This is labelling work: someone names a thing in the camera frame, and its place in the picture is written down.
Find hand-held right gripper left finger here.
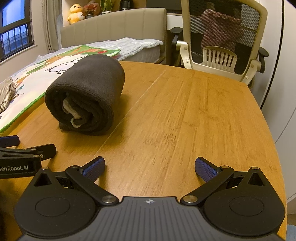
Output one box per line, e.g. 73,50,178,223
33,156,118,205

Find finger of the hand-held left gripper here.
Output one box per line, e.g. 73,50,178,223
0,136,20,148
25,144,57,161

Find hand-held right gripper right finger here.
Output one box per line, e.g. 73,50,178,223
180,156,265,205

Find dark grey pants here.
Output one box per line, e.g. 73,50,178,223
45,54,126,136

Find cartoon printed mat green border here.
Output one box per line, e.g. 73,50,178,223
0,45,121,133

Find striped cloth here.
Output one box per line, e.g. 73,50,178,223
0,77,18,114

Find window with grille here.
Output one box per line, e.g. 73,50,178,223
0,0,35,63

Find white quilted bed cover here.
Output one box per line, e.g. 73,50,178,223
10,37,164,80

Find yellow plush duck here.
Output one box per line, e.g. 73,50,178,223
67,3,84,25

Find brown knitted cloth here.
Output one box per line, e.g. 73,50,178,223
200,8,245,49

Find beige mesh office chair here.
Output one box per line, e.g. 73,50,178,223
170,0,270,88

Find red leafed potted plant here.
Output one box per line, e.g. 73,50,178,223
83,1,101,19

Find green plant in white pot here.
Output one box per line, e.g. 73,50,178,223
100,0,116,14

